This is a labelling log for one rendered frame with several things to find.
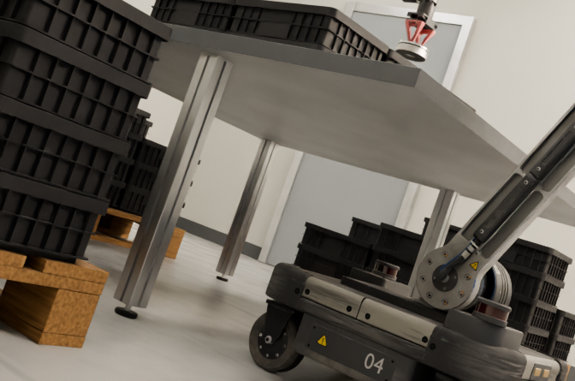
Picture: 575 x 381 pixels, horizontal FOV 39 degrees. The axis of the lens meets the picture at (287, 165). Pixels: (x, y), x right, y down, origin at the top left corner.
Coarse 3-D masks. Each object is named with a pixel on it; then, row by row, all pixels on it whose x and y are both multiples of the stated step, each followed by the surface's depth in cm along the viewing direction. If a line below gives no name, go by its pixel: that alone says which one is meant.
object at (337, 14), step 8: (240, 0) 246; (248, 0) 244; (256, 0) 242; (264, 0) 240; (272, 8) 237; (280, 8) 235; (288, 8) 233; (296, 8) 231; (304, 8) 229; (312, 8) 227; (320, 8) 225; (328, 8) 223; (336, 16) 223; (344, 16) 225; (352, 24) 229; (360, 32) 232; (368, 32) 235; (368, 40) 235; (376, 40) 238; (384, 48) 242
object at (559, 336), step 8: (560, 312) 361; (552, 320) 363; (560, 320) 362; (568, 320) 370; (552, 328) 362; (560, 328) 364; (568, 328) 373; (552, 336) 360; (560, 336) 364; (568, 336) 375; (544, 344) 362; (552, 344) 361; (560, 344) 369; (568, 344) 377; (544, 352) 362; (552, 352) 363; (560, 352) 372; (568, 352) 380
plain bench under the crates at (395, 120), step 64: (192, 64) 225; (256, 64) 191; (320, 64) 171; (384, 64) 162; (192, 128) 194; (256, 128) 337; (320, 128) 266; (384, 128) 220; (448, 128) 187; (256, 192) 365; (448, 192) 311; (128, 256) 195
